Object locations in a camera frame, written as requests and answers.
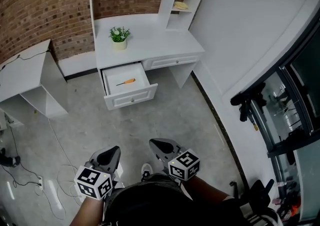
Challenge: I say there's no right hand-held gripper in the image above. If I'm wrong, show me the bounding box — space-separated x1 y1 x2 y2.
149 138 201 182

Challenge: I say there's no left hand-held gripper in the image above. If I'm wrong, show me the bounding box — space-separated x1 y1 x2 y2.
74 145 122 200

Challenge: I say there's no orange handled screwdriver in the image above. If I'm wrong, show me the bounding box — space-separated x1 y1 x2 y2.
115 78 136 87

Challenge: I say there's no person's right forearm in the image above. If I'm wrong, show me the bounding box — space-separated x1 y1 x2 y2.
184 177 230 205

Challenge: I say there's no person's left forearm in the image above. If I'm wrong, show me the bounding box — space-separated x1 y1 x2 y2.
69 196 106 226

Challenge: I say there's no person's right shoe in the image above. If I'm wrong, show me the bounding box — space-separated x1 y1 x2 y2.
140 162 154 183

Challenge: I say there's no person's black clothing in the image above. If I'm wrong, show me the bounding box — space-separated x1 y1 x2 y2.
102 173 253 226

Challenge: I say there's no black power adapter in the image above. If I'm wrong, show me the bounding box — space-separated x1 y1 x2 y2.
0 147 21 168

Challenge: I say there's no black office chair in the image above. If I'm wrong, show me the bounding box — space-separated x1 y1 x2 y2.
228 178 275 221

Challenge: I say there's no white desk with hutch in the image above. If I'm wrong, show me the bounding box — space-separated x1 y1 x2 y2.
88 0 215 96

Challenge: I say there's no green plant in cream pot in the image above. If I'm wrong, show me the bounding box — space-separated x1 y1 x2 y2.
108 26 131 51

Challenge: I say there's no plain white side desk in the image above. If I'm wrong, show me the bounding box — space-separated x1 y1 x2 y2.
0 39 69 127

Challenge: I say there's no black and orange bag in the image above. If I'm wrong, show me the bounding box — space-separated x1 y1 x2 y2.
274 189 302 221

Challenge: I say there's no pale yellow cloth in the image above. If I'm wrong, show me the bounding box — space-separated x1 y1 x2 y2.
173 1 190 11

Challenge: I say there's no white floor cable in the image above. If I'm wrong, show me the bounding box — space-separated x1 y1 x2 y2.
46 117 83 221

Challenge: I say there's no black floor cable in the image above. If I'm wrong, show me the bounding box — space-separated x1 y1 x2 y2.
0 126 42 188

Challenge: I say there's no black window frame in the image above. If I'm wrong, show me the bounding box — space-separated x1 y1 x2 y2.
229 17 320 223

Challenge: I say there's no thin black desk cable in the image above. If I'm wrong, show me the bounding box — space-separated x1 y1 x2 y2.
0 49 51 71

